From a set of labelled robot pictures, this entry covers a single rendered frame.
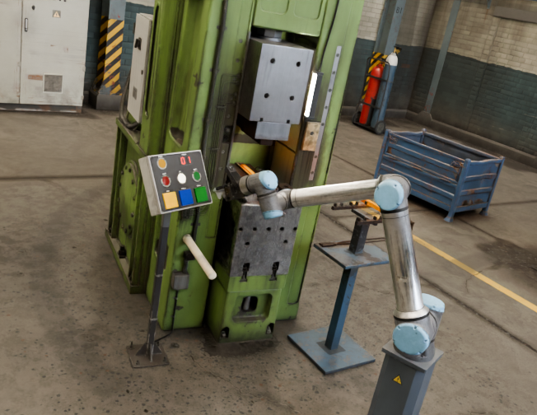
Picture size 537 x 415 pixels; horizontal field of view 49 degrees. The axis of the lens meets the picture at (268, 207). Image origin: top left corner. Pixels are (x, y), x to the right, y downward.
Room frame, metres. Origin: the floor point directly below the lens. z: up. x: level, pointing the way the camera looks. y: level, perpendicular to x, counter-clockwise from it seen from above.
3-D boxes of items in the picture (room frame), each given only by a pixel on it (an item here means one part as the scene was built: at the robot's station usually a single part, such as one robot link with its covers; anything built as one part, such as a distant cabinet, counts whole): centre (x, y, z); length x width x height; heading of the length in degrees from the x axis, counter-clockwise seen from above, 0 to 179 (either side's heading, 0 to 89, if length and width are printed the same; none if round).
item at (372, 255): (3.21, -0.55, 0.68); 0.40 x 0.30 x 0.02; 126
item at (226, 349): (3.08, 0.03, 0.01); 0.58 x 0.39 x 0.01; 118
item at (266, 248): (3.35, 0.11, 0.69); 0.56 x 0.38 x 0.45; 28
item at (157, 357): (2.79, 0.51, 0.05); 0.22 x 0.22 x 0.09; 28
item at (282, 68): (3.33, 0.11, 1.56); 0.42 x 0.39 x 0.40; 28
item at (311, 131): (3.39, -0.16, 1.27); 0.09 x 0.02 x 0.17; 118
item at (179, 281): (3.06, 0.43, 0.36); 0.09 x 0.07 x 0.12; 118
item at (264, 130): (3.31, 0.15, 1.32); 0.42 x 0.20 x 0.10; 28
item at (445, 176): (6.86, -1.86, 0.36); 1.20 x 0.80 x 0.72; 42
